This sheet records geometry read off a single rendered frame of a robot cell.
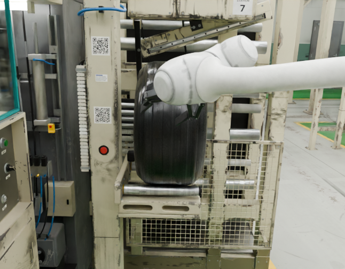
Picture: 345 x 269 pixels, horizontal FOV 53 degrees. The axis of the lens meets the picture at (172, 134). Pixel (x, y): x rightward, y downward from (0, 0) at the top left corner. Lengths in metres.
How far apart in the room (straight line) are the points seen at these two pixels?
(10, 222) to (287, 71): 1.08
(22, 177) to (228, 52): 0.97
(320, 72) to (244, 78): 0.15
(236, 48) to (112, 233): 1.16
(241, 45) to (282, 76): 0.18
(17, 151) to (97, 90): 0.40
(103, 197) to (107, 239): 0.22
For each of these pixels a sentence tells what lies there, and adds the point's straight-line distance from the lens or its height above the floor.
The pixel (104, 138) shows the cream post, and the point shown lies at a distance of 1.57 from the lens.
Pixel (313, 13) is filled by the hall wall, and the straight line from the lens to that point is 12.01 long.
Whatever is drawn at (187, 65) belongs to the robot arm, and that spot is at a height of 1.50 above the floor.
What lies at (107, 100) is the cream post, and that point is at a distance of 1.52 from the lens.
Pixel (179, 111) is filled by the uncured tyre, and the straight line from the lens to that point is 1.33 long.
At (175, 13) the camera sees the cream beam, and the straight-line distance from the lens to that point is 1.74.
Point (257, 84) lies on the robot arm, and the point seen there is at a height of 1.47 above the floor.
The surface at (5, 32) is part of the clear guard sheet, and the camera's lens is 1.38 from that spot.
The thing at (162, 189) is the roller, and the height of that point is 0.91.
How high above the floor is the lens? 1.56
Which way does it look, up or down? 16 degrees down
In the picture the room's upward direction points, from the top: 2 degrees clockwise
